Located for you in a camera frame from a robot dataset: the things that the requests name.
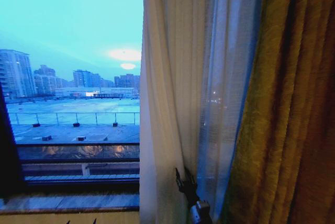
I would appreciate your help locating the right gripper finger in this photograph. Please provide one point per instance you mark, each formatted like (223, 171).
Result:
(190, 176)
(178, 179)

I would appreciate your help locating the sheer white curtain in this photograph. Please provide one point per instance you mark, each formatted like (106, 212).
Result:
(170, 77)

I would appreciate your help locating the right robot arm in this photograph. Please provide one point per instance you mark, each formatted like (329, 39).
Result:
(200, 213)

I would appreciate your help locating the stone window sill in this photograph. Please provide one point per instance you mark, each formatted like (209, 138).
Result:
(68, 203)

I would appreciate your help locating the metal rooftop railing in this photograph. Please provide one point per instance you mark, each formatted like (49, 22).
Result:
(76, 118)

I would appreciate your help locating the reddish distant building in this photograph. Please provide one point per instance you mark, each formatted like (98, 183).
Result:
(128, 80)

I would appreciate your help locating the long low white building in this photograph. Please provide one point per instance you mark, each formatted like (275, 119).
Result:
(96, 92)

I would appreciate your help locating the thick yellow-brown curtain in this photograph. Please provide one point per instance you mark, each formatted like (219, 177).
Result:
(288, 103)

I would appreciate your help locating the wide block building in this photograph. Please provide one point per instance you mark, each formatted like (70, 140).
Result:
(85, 78)

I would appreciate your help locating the stepped mid-rise building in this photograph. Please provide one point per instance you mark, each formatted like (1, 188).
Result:
(47, 80)

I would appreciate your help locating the tall apartment tower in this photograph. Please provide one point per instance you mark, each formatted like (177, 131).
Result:
(15, 74)

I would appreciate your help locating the glass balcony guard rail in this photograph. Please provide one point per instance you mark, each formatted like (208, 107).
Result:
(78, 152)

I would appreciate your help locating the dark window frame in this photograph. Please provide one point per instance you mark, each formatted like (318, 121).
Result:
(10, 156)

